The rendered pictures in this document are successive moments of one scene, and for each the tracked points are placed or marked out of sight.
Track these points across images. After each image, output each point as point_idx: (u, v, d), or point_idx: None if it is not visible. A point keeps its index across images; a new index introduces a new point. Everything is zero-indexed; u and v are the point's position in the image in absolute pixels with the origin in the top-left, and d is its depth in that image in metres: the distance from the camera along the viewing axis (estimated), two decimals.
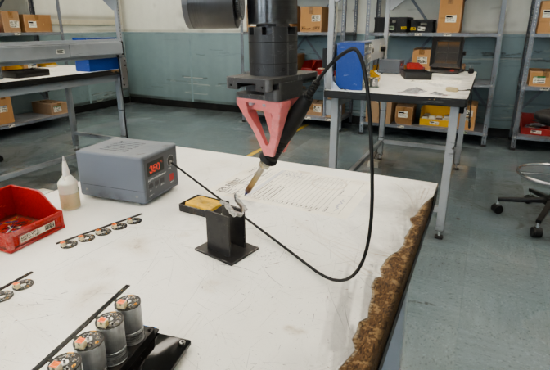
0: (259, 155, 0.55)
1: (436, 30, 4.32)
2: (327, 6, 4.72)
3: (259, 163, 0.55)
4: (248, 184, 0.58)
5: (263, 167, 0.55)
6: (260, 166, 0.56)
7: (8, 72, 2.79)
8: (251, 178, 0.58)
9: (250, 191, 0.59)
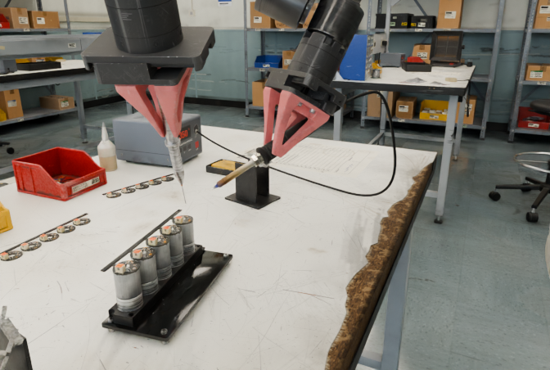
0: (263, 151, 0.53)
1: (436, 26, 4.41)
2: None
3: (257, 159, 0.53)
4: (227, 178, 0.52)
5: (259, 164, 0.53)
6: (254, 163, 0.53)
7: (22, 65, 2.88)
8: (232, 173, 0.52)
9: (222, 186, 0.52)
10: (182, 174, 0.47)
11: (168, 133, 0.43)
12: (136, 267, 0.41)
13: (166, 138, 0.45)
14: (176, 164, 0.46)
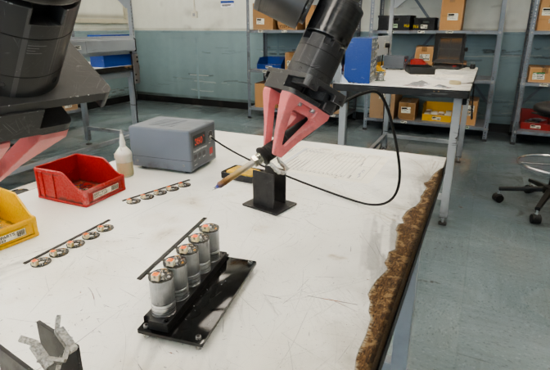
0: (263, 151, 0.53)
1: (439, 28, 4.43)
2: None
3: (257, 160, 0.53)
4: (227, 178, 0.52)
5: (259, 164, 0.53)
6: (254, 163, 0.53)
7: None
8: (232, 173, 0.52)
9: (223, 186, 0.52)
10: None
11: None
12: (170, 275, 0.43)
13: None
14: None
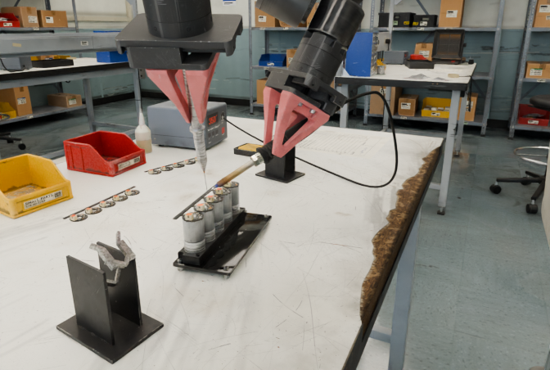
0: (263, 151, 0.53)
1: (438, 25, 4.50)
2: None
3: (257, 159, 0.53)
4: (227, 178, 0.52)
5: (259, 164, 0.53)
6: (254, 163, 0.53)
7: (36, 62, 2.96)
8: (232, 172, 0.52)
9: (222, 186, 0.52)
10: (205, 161, 0.47)
11: (193, 119, 0.44)
12: (201, 216, 0.50)
13: (191, 125, 0.45)
14: (200, 151, 0.46)
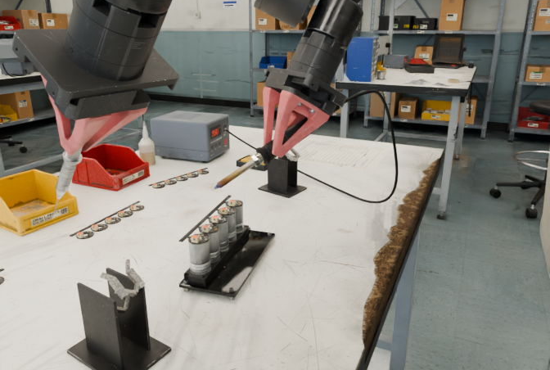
0: (263, 151, 0.53)
1: (438, 28, 4.51)
2: None
3: (257, 160, 0.53)
4: (227, 178, 0.52)
5: (259, 164, 0.53)
6: (254, 163, 0.53)
7: None
8: (232, 173, 0.52)
9: (223, 186, 0.52)
10: (69, 187, 0.41)
11: (78, 150, 0.37)
12: (207, 238, 0.51)
13: (62, 155, 0.37)
14: (69, 179, 0.39)
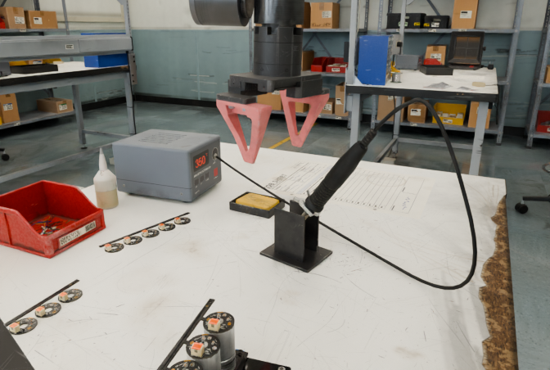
0: (306, 200, 0.52)
1: (449, 26, 4.23)
2: (338, 2, 4.64)
3: None
4: None
5: None
6: (306, 212, 0.53)
7: (16, 67, 2.70)
8: None
9: None
10: None
11: None
12: None
13: None
14: None
